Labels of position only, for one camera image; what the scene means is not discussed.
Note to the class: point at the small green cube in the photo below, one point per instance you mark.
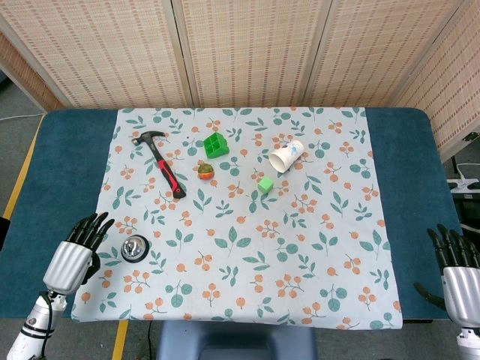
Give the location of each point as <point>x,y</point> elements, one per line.
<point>265,185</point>

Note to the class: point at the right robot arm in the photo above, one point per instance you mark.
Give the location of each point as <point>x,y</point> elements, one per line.
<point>469,343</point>

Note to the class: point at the woven folding screen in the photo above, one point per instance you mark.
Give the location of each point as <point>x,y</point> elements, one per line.
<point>240,52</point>

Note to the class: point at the silver desk bell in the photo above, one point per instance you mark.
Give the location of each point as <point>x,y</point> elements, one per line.
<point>134,248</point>

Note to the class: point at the orange green ball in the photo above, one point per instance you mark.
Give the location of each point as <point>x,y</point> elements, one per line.
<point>206,171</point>

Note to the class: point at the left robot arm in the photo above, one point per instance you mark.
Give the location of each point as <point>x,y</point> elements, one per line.
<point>32,326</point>

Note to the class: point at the black red claw hammer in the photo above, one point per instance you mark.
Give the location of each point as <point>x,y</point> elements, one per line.
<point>161,161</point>

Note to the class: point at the white paper cup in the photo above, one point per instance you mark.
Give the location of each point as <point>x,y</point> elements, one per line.
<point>287,156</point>

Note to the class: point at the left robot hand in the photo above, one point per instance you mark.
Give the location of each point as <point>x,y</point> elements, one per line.
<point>71,262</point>

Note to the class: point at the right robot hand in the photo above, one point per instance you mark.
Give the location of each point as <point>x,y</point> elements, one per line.
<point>460,285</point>

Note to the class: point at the green four-compartment box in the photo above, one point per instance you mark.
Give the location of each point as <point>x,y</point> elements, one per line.
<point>216,145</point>

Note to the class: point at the floral patterned tablecloth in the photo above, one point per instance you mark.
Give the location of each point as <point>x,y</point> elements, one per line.
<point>240,240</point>

